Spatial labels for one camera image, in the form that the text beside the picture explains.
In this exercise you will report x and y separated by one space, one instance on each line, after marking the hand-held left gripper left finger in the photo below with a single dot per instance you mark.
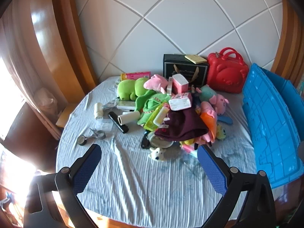
86 168

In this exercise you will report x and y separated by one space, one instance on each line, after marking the small white box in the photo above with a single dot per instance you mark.
169 86

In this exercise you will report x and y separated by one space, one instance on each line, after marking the pig plush teal dress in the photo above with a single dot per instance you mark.
206 93

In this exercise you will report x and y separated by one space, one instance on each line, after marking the pink labelled tissue pack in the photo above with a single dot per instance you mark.
180 103

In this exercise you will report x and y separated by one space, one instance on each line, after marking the yellow notepad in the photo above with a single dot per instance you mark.
196 59

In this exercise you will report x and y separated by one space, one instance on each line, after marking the red bear suitcase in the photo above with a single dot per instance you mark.
225 76

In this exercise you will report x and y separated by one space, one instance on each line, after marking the white lint roller refill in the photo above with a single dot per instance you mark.
129 118

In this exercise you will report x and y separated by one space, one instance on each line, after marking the black gift box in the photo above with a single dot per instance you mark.
171 66

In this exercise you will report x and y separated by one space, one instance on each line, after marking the metal clip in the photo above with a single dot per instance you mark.
99 135

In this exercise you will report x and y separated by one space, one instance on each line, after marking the white toothpaste box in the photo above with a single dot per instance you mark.
127 105

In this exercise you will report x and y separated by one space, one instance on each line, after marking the white plastic bottle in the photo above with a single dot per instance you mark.
98 110

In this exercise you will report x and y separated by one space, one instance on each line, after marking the pink yellow cylinder packet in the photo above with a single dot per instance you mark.
133 76

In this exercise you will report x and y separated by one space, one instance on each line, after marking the wooden side table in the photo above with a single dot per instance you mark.
65 117

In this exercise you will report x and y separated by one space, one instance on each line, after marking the maroon knit hat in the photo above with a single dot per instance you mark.
182 123

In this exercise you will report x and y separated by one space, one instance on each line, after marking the small white bear plush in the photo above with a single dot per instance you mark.
156 153

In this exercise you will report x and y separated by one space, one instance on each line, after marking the silver foil tube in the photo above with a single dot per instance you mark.
111 104

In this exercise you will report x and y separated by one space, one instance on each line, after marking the green plush garment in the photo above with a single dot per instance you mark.
149 104

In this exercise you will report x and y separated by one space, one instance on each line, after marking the clear tape roll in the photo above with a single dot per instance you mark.
161 144

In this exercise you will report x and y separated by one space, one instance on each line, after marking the blue plastic crate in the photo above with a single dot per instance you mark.
268 123

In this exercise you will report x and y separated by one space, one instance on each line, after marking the clear plastic bag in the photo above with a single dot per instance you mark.
45 99

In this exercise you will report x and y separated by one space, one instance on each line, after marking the clear plastic box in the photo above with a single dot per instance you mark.
104 125

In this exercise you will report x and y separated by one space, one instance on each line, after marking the green one-eyed monster plush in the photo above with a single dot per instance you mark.
221 131

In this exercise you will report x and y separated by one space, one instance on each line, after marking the black cylinder roll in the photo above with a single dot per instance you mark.
117 123

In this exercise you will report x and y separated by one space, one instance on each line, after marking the green plush frog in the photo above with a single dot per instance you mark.
128 87

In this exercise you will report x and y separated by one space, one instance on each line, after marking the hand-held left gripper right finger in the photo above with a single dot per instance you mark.
211 168

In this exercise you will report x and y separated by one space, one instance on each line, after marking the pink plush animal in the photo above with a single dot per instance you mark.
155 82

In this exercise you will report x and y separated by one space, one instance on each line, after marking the black rectangular device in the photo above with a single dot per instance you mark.
144 143

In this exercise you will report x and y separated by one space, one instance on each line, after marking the blue plastic piece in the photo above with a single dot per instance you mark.
225 120

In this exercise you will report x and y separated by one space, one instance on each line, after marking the green wet wipes packet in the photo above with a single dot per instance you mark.
154 121

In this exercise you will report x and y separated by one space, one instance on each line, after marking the pig plush orange dress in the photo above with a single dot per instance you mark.
209 118

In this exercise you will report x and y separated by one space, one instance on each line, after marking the tall pink tissue pack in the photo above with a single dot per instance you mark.
179 84

